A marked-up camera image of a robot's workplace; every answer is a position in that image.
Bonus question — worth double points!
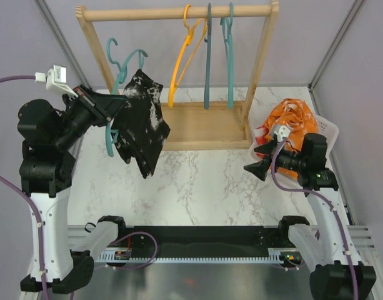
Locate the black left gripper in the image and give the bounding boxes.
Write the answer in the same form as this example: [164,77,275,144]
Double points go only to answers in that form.
[53,82,127,149]

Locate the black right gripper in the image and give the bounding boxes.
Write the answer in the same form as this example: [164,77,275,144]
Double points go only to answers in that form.
[244,137,307,181]

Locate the teal hanger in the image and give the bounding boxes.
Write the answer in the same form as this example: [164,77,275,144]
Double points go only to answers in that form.
[105,37,148,157]
[220,2,234,109]

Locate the black white-speckled trousers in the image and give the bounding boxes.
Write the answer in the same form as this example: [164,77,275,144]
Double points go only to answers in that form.
[112,69,171,179]

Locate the orange white-speckled trousers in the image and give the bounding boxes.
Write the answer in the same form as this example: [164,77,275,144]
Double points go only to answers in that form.
[260,97,319,179]

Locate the grey-blue hanger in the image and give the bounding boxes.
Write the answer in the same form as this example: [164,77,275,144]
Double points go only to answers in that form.
[204,3,212,109]

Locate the red white-speckled trousers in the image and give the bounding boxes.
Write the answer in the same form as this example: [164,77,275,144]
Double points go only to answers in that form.
[252,126,269,146]

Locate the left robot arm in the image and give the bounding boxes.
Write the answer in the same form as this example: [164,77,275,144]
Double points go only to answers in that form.
[17,85,128,295]

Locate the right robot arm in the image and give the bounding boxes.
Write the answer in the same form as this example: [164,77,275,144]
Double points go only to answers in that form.
[244,133,376,299]

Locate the wooden clothes rack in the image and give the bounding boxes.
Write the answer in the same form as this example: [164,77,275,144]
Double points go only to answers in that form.
[75,1,279,151]

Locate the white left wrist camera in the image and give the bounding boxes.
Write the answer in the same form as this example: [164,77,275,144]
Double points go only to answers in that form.
[34,64,77,98]

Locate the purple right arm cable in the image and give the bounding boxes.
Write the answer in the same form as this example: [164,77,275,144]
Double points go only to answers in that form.
[271,138,359,300]

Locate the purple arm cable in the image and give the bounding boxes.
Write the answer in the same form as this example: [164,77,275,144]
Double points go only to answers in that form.
[271,138,359,300]
[0,74,49,300]

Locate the white slotted cable duct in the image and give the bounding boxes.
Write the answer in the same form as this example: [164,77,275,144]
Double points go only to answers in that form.
[96,248,283,264]

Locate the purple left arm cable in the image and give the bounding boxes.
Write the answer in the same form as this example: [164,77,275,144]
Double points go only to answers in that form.
[0,74,49,300]

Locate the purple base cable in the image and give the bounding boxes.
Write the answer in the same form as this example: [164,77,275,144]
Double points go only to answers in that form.
[103,231,159,271]

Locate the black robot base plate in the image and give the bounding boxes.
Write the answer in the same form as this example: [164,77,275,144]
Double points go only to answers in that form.
[118,222,294,258]

